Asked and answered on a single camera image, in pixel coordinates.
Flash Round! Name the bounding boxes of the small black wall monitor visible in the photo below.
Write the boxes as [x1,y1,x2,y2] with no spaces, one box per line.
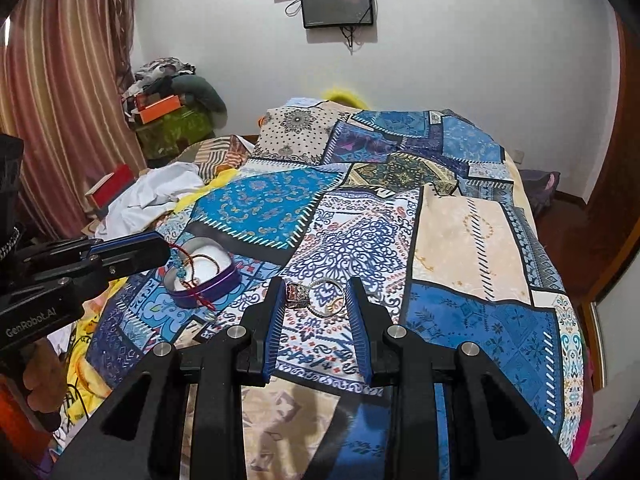
[299,0,376,30]

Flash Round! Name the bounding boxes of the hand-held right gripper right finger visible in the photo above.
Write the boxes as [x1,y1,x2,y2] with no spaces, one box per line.
[346,276,578,480]

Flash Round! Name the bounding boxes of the red stone ring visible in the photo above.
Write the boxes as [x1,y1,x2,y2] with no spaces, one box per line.
[285,283,314,309]

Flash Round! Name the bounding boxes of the white cloth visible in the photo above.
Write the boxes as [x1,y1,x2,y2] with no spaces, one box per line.
[94,162,207,241]

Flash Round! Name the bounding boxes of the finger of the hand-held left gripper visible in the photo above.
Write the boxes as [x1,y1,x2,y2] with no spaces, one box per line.
[14,242,172,291]
[20,231,162,263]

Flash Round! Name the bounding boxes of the purple round tin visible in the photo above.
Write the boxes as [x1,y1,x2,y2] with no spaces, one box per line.
[163,237,241,310]

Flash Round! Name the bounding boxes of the yellow printed cloth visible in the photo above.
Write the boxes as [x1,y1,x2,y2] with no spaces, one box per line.
[52,299,117,448]

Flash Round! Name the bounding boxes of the red string bracelet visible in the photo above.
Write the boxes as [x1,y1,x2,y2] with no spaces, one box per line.
[167,241,223,312]

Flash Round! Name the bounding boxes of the red box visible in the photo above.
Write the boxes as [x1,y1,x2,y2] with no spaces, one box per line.
[83,163,133,209]

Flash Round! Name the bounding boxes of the wooden door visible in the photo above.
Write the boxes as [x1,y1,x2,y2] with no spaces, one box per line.
[575,10,640,411]

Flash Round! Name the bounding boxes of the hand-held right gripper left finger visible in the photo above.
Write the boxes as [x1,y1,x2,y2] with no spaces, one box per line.
[50,276,287,480]

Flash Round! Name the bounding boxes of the person's left hand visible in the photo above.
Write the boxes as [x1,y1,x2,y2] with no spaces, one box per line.
[20,337,68,433]

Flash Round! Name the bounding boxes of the silver bangle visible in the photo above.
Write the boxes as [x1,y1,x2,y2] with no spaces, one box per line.
[299,277,347,319]

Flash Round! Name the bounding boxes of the striped pink curtain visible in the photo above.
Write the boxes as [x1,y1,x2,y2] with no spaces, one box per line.
[0,0,148,243]

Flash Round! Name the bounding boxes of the orange box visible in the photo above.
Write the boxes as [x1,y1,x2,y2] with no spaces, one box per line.
[138,93,182,125]

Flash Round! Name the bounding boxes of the green patterned bag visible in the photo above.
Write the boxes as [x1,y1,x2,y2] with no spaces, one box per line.
[134,106,217,162]

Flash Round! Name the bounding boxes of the dark purple cloth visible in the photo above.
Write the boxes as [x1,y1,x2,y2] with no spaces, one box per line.
[520,170,562,217]

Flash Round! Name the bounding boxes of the pile of clothes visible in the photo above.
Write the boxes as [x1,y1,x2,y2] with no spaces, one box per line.
[120,59,229,126]

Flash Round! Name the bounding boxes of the patchwork printed bedspread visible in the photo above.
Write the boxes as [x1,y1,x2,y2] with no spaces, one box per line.
[85,96,586,480]

